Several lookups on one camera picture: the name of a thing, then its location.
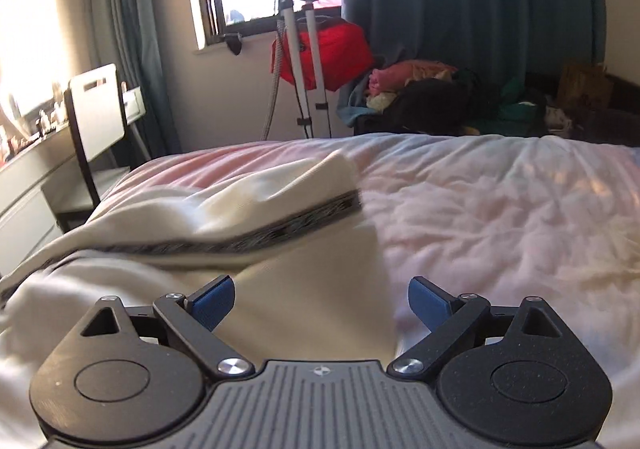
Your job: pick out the grey-green curtain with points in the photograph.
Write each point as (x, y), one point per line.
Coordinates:
(130, 39)

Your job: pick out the teal curtain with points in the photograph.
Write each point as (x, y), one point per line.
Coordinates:
(475, 4)

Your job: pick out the pink bed blanket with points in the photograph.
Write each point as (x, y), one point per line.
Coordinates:
(490, 229)

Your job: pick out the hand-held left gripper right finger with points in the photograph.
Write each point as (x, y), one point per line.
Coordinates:
(429, 301)

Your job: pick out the white chair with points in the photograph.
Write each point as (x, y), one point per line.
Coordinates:
(92, 129)

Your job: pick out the clutter on desk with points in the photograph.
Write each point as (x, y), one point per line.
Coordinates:
(30, 124)

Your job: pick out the pile of clothes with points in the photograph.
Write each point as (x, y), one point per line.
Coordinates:
(440, 96)

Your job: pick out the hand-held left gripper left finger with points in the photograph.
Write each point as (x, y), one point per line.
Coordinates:
(214, 301)

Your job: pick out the cream garment with dark trim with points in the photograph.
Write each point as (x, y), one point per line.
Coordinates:
(210, 229)

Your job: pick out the white desk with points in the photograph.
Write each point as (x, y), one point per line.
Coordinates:
(30, 189)

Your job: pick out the brown paper bag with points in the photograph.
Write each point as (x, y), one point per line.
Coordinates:
(585, 84)

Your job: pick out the red bag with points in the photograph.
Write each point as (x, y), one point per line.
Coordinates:
(335, 54)

